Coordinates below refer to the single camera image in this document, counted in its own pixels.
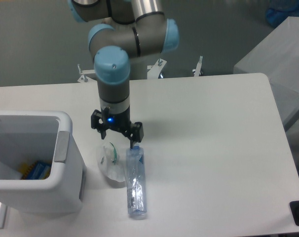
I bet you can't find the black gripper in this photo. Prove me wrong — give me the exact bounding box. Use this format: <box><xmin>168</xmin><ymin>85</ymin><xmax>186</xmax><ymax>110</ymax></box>
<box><xmin>91</xmin><ymin>108</ymin><xmax>144</xmax><ymax>149</ymax></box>

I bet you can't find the clear plastic wrapper trash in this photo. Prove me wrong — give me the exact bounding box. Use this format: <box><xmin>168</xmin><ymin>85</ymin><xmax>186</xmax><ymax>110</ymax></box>
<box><xmin>97</xmin><ymin>142</ymin><xmax>125</xmax><ymax>183</ymax></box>

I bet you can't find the clear plastic water bottle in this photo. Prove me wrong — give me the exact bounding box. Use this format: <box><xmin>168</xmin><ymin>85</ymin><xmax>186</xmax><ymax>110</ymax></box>
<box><xmin>125</xmin><ymin>144</ymin><xmax>147</xmax><ymax>220</ymax></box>

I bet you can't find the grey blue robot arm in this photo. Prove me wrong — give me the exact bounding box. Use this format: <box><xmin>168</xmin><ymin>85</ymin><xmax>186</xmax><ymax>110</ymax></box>
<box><xmin>68</xmin><ymin>0</ymin><xmax>180</xmax><ymax>145</ymax></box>

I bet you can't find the white plastic trash can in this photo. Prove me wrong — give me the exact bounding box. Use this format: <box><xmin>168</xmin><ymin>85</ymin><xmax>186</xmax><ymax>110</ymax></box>
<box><xmin>0</xmin><ymin>110</ymin><xmax>86</xmax><ymax>213</ymax></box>

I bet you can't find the blue yellow box in bin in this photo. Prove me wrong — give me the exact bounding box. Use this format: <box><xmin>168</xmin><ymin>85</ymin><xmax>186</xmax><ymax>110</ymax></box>
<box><xmin>18</xmin><ymin>161</ymin><xmax>51</xmax><ymax>180</ymax></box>

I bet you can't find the silver right clamp bolt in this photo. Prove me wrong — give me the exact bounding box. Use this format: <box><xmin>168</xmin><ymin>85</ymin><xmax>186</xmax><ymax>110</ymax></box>
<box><xmin>192</xmin><ymin>56</ymin><xmax>204</xmax><ymax>77</ymax></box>

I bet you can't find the grey covered side table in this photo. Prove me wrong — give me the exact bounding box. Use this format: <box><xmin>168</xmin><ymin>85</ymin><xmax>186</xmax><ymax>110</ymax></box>
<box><xmin>233</xmin><ymin>17</ymin><xmax>299</xmax><ymax>130</ymax></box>

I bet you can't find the blue plastic bag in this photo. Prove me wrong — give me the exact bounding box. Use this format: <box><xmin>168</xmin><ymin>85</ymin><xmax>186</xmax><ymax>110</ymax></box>
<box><xmin>265</xmin><ymin>0</ymin><xmax>299</xmax><ymax>28</ymax></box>

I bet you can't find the white left mounting bracket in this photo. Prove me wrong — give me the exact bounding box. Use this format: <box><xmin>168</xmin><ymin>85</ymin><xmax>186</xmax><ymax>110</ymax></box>
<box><xmin>77</xmin><ymin>64</ymin><xmax>97</xmax><ymax>83</ymax></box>

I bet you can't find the white mounting bracket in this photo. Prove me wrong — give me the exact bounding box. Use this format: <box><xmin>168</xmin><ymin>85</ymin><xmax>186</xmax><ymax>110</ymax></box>
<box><xmin>147</xmin><ymin>58</ymin><xmax>167</xmax><ymax>79</ymax></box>
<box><xmin>77</xmin><ymin>64</ymin><xmax>97</xmax><ymax>83</ymax></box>

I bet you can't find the white middle mounting bracket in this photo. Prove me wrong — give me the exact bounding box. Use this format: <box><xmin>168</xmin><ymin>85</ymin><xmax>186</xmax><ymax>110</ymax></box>
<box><xmin>147</xmin><ymin>58</ymin><xmax>167</xmax><ymax>79</ymax></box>

